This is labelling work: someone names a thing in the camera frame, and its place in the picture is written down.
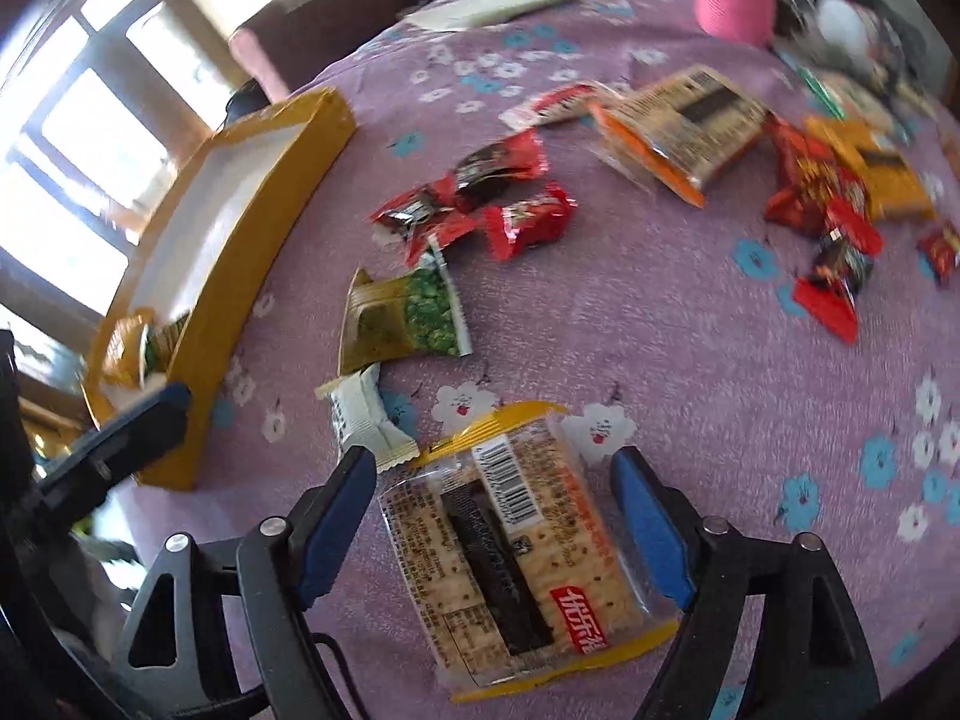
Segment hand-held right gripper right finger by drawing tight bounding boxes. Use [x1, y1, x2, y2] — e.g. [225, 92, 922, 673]
[609, 446, 882, 720]

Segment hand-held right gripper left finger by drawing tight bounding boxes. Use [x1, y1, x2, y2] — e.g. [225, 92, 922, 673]
[109, 446, 380, 720]

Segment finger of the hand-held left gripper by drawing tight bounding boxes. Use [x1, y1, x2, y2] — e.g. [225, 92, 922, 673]
[37, 381, 192, 518]

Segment green pea snack packet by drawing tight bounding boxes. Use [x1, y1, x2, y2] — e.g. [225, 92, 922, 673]
[337, 244, 473, 377]
[103, 310, 190, 391]

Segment clear yellow-edged cracker packet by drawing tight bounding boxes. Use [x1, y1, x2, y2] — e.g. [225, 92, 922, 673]
[379, 401, 682, 704]

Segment yellow cardboard box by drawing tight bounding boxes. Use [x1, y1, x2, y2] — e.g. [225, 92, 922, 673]
[81, 88, 358, 494]

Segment red candy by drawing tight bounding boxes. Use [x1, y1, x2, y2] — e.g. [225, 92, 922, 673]
[401, 214, 481, 269]
[452, 127, 550, 215]
[917, 221, 960, 287]
[482, 180, 578, 263]
[370, 184, 456, 239]
[763, 120, 872, 233]
[793, 202, 886, 347]

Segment small white snack packet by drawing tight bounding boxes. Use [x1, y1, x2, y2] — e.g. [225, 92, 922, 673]
[315, 362, 419, 475]

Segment purple floral tablecloth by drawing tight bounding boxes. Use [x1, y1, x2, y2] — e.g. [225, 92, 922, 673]
[97, 0, 960, 720]

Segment wooden framed window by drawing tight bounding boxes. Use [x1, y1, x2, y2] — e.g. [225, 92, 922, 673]
[0, 0, 248, 320]

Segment clear orange-edged cracker packet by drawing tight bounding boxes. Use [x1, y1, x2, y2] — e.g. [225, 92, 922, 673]
[587, 64, 771, 209]

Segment orange biscuit packet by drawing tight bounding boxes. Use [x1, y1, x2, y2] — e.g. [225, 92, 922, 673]
[805, 116, 940, 224]

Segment white and red snack packet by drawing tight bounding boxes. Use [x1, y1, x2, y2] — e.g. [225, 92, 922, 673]
[499, 82, 625, 130]

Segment brown padded chair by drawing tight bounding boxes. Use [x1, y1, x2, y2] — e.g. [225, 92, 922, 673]
[227, 0, 437, 104]

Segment white bowl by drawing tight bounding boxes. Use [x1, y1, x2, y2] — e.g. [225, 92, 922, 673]
[814, 0, 875, 70]

